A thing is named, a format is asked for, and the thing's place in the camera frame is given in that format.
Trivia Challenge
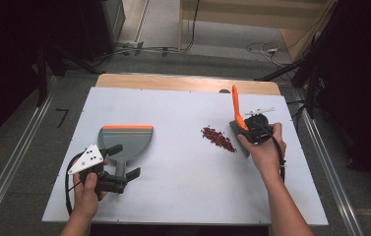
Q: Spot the person's left hand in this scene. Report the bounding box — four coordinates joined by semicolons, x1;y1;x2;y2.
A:
70;159;109;219

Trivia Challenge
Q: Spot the white board sheet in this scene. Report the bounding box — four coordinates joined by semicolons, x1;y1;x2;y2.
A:
40;86;329;227

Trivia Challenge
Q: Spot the dark grey cabinet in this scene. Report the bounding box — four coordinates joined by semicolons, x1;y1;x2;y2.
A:
74;0;127;62

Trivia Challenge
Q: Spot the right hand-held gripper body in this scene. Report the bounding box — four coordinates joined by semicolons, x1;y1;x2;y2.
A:
245;106;277;145

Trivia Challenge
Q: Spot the left hand-held gripper black cable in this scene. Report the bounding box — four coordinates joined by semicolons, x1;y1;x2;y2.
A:
63;153;86;216

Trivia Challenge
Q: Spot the right hand-held gripper black cable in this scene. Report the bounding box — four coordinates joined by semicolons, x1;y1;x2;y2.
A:
251;120;287;184

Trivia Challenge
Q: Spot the person's right hand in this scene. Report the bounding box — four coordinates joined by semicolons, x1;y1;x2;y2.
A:
237;122;287;180

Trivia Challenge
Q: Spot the aluminium floor rail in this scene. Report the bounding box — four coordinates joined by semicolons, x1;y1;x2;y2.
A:
292;88;366;236
0;77;59;236

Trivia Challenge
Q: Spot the black metal stand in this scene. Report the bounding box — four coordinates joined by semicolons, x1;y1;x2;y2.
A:
255;29;339;119
34;42;100;107

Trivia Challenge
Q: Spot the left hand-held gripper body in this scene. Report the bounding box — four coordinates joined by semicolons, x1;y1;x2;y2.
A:
67;144;129;202

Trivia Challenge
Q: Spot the black hanging cable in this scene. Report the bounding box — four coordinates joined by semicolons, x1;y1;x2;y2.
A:
172;0;202;53

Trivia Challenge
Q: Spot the light wooden shelf frame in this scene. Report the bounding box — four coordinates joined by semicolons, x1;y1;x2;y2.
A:
177;0;339;63

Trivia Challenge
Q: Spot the orange-handled grey brush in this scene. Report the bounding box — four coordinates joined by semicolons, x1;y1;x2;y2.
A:
228;84;252;159

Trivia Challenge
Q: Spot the grey power strip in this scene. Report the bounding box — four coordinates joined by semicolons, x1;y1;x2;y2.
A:
116;40;145;56

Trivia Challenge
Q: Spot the hand-held gripper black cable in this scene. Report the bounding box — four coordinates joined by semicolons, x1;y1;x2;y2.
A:
251;120;287;184
63;153;86;216

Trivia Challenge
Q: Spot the white cable loop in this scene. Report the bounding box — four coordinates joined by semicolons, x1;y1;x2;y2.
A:
245;41;287;68

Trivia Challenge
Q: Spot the scatter of red beans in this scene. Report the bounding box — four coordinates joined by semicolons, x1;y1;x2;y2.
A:
200;126;238;153

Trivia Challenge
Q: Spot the grey dustpan with orange edge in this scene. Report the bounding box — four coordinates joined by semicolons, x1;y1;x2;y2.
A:
96;124;155;180

